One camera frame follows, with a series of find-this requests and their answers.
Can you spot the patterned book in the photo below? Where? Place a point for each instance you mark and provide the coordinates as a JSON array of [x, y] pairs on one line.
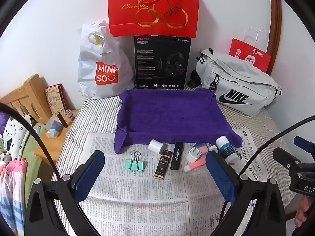
[[55, 98]]

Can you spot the black cylinder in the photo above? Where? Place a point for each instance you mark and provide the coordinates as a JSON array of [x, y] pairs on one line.
[[62, 120]]

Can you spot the striped bed sheet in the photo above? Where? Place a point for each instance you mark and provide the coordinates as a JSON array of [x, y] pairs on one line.
[[98, 118]]

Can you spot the white sling bag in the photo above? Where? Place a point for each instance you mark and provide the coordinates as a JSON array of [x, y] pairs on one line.
[[246, 78]]

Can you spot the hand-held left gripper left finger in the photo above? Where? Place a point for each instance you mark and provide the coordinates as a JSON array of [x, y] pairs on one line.
[[88, 177]]

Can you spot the white round cap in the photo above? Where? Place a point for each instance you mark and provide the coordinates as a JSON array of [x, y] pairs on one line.
[[155, 145]]

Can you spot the colourful cartoon blanket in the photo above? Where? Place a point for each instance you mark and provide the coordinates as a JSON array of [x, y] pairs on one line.
[[12, 177]]

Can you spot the black rectangular tube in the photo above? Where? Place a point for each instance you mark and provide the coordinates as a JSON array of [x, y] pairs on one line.
[[176, 156]]

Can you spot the white plastic shopping bag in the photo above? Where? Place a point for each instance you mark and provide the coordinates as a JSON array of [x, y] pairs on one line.
[[86, 66]]

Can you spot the wooden headboard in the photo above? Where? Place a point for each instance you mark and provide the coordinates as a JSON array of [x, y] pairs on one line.
[[32, 91]]

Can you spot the red gift bag gold cherries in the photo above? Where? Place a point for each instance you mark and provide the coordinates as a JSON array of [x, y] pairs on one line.
[[152, 5]]

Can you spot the green binder clip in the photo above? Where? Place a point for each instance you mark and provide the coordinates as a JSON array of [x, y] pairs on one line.
[[134, 166]]

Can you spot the brown wooden frame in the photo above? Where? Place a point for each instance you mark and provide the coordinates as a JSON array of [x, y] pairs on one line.
[[275, 29]]

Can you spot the purple towel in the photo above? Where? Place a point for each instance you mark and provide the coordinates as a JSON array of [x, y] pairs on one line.
[[172, 113]]

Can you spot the white bottle blue label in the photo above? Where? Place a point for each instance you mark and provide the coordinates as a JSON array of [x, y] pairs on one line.
[[225, 150]]

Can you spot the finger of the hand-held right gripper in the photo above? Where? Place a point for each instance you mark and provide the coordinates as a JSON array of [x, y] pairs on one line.
[[285, 158], [304, 144]]

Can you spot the small amber bottle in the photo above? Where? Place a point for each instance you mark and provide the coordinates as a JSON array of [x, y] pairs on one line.
[[162, 164]]

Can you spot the wooden nightstand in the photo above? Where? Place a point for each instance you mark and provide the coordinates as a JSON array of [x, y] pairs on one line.
[[44, 150]]

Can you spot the pink tube white cap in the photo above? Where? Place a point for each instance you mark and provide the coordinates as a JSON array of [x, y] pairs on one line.
[[195, 164]]

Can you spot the pink bottle blue cap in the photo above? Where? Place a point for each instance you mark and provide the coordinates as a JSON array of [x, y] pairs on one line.
[[203, 148]]

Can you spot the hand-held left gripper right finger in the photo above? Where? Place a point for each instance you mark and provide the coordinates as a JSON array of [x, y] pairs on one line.
[[219, 174]]

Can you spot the person's right hand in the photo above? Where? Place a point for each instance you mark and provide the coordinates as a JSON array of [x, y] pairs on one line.
[[304, 211]]

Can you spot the small clear bottle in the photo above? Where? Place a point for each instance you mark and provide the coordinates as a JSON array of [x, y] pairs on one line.
[[69, 114]]

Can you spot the star print white pillow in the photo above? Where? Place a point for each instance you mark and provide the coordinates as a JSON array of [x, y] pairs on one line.
[[14, 130]]

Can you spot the white charger plug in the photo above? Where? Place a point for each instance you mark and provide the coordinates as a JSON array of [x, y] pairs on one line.
[[193, 155]]

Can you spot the newspaper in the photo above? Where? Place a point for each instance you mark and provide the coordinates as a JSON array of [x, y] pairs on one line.
[[137, 201]]

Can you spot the translucent plastic box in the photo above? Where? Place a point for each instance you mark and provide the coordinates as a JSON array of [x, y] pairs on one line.
[[54, 127]]

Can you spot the black headset box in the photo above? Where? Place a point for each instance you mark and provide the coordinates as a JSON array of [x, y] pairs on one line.
[[147, 61]]

